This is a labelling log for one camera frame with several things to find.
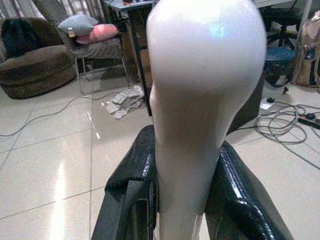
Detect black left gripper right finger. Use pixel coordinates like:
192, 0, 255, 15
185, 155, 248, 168
204, 140, 295, 240

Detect grey floor cable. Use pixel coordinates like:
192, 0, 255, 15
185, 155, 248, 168
0, 93, 116, 137

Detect crumpled grey cloth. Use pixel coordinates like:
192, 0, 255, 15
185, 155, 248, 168
103, 84, 146, 120

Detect brown beanbag sofa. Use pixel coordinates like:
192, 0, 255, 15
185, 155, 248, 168
0, 17, 77, 100

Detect black power strip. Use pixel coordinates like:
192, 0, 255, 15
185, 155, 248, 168
297, 112, 320, 130

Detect grey cushion with tag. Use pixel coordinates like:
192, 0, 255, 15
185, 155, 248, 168
57, 14, 99, 38

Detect blue round bin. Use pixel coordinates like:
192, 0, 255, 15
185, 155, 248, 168
263, 46, 297, 88

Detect tangled grey cable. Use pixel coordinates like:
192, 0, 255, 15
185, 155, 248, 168
254, 102, 320, 171

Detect black cloth on sofa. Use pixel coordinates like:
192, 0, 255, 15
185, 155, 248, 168
1, 18, 46, 60

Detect pink cushion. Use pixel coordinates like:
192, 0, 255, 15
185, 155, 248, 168
76, 23, 120, 45

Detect black leg table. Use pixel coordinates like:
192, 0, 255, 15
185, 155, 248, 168
102, 0, 161, 117

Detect grey metal frame chair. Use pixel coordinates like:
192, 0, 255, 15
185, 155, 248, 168
66, 37, 131, 95

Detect beige patterned bag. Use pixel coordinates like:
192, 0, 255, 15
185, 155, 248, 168
292, 10, 320, 87

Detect white plastic broom handle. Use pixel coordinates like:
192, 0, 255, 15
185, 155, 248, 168
146, 0, 268, 240

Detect black office chair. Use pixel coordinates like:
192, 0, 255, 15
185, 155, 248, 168
259, 0, 305, 51

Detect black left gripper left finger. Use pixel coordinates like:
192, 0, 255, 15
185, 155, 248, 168
90, 124, 159, 240

